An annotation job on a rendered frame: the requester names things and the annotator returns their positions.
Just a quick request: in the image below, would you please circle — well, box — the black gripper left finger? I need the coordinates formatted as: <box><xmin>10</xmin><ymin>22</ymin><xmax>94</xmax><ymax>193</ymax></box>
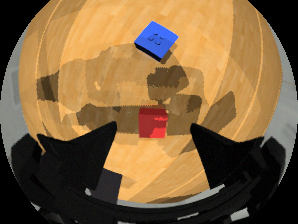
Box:
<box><xmin>36</xmin><ymin>120</ymin><xmax>117</xmax><ymax>192</ymax></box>

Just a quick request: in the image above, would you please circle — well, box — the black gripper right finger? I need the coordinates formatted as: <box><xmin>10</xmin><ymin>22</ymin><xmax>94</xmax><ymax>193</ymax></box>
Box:
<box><xmin>190</xmin><ymin>123</ymin><xmax>263</xmax><ymax>189</ymax></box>

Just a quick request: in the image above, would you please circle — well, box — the blue block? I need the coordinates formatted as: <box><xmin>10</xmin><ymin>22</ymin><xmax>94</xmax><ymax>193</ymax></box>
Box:
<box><xmin>134</xmin><ymin>20</ymin><xmax>180</xmax><ymax>61</ymax></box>

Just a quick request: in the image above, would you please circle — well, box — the red block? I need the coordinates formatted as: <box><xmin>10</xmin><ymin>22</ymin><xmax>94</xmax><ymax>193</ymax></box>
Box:
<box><xmin>138</xmin><ymin>108</ymin><xmax>169</xmax><ymax>139</ymax></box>

